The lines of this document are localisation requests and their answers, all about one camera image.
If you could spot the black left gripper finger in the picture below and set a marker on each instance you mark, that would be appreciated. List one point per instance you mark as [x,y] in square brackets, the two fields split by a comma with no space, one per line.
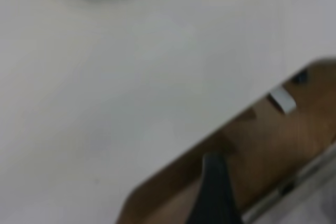
[212,195]

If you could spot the aluminium frame rail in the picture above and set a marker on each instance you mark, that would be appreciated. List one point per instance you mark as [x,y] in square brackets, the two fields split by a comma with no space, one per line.
[294,184]

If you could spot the white table bracket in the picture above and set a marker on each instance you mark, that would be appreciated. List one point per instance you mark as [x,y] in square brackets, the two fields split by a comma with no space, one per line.
[283,100]

